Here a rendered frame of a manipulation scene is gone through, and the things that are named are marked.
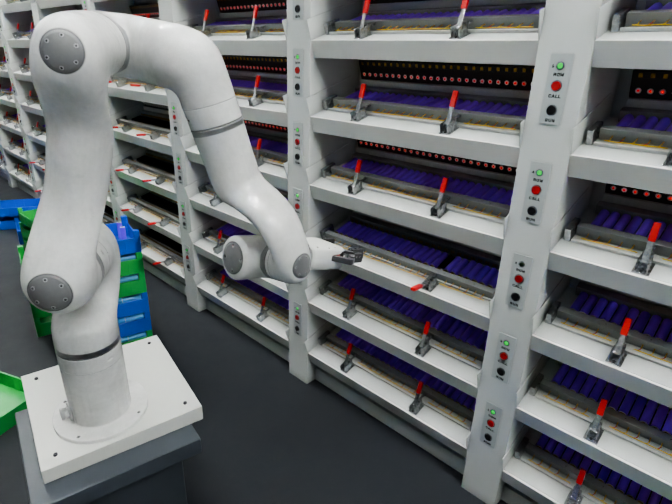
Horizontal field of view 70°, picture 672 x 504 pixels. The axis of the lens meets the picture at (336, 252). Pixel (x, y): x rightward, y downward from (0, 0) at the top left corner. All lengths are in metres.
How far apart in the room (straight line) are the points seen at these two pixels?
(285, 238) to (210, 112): 0.24
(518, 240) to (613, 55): 0.37
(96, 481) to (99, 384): 0.18
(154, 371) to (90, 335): 0.30
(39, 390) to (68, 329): 0.31
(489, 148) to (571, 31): 0.25
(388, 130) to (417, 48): 0.19
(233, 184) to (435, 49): 0.54
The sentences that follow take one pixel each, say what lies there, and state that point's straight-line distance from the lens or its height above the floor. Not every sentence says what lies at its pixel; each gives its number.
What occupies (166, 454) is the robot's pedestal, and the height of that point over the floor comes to 0.28.
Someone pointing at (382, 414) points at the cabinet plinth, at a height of 0.03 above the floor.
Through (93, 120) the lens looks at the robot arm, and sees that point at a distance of 0.85.
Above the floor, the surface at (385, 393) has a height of 0.14.
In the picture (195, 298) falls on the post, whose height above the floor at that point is 0.06.
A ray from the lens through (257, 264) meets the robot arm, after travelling 0.89.
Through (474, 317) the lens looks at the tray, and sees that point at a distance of 1.18.
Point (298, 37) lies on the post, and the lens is 1.41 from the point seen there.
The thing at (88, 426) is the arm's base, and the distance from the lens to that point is 1.18.
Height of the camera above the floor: 1.06
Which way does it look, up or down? 22 degrees down
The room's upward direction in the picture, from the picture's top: 2 degrees clockwise
